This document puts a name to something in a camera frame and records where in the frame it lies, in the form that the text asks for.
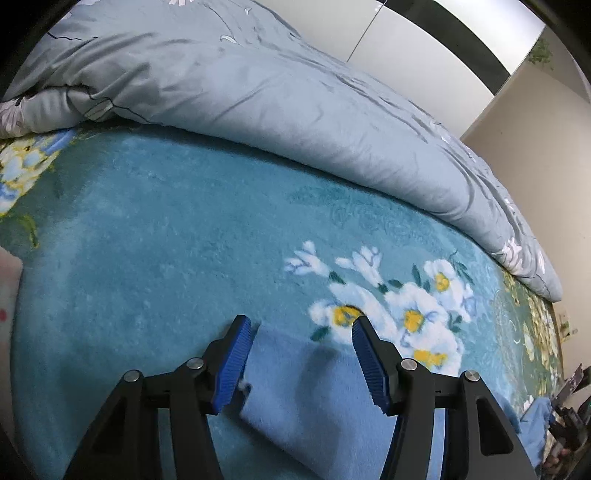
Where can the blue fleece garment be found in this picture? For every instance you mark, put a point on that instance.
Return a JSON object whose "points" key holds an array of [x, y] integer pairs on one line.
{"points": [[312, 401]]}

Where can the green hanging plant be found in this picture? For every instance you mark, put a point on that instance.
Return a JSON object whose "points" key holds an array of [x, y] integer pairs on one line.
{"points": [[540, 55]]}

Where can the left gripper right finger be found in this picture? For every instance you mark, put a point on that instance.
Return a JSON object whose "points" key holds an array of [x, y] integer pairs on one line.
{"points": [[479, 440]]}

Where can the white and black wardrobe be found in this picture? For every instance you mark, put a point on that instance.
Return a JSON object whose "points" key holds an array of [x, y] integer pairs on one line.
{"points": [[451, 58]]}

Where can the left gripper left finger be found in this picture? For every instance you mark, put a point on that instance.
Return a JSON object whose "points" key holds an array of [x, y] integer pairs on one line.
{"points": [[122, 441]]}

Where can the pink folded cloth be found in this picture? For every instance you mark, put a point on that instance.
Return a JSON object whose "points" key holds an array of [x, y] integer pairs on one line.
{"points": [[11, 269]]}

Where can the grey floral quilt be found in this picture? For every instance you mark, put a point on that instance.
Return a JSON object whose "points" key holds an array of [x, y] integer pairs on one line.
{"points": [[236, 71]]}

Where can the teal floral blanket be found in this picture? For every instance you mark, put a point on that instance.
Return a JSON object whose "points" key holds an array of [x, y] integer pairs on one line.
{"points": [[140, 245]]}

